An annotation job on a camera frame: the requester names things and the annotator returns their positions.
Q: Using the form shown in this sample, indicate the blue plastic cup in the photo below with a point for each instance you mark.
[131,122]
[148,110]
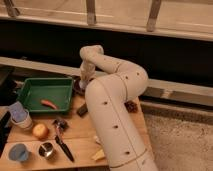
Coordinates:
[19,153]

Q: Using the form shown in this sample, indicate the black handled knife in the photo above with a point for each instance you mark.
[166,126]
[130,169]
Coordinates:
[60,125]

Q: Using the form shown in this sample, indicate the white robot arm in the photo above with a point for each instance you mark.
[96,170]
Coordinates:
[105,97]

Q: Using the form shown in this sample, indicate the grey carpet mat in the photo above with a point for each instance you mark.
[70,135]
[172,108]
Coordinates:
[181,138]

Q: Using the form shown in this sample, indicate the green plastic tray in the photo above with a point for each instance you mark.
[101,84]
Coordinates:
[56,90]

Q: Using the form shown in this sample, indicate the small metal cup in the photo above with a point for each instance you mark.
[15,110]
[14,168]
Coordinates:
[46,150]

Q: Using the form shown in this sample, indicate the white cup with blue cloth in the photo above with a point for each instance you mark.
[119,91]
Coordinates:
[20,116]

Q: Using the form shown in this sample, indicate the brown pine cone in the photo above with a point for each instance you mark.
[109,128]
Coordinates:
[131,107]

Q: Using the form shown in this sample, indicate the yellow cheese wedge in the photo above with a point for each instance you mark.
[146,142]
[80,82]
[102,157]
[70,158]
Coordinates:
[99,155]

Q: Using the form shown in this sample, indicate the orange carrot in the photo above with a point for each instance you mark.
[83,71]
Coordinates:
[49,104]

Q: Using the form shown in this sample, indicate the red yellow apple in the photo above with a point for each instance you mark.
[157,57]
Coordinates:
[40,131]

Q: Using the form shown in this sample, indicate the dark brown block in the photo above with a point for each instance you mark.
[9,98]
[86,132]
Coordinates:
[82,110]

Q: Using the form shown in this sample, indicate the dark purple bowl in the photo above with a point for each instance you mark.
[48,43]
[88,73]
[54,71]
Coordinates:
[79,86]

